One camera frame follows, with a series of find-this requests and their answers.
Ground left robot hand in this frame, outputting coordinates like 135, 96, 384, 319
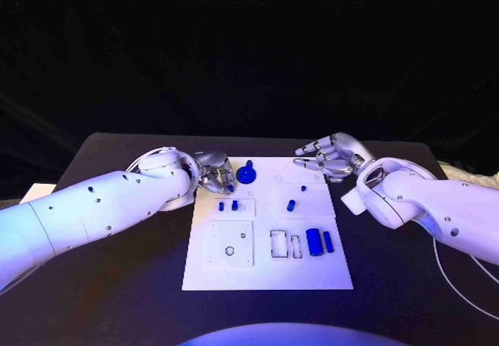
192, 151, 237, 196

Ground blue gear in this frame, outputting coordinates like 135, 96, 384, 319
236, 159, 259, 185

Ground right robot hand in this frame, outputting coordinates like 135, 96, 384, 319
293, 131, 377, 184

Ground white task board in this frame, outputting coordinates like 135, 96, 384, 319
181, 156, 357, 292

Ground white box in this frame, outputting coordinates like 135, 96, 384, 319
18, 182, 58, 204

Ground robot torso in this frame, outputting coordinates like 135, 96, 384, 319
176, 321, 413, 346

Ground white cable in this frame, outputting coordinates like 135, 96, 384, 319
469, 254, 499, 285
432, 234, 499, 318
124, 146, 178, 174

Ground thick blue cylinder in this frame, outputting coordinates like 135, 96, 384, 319
305, 228, 326, 257

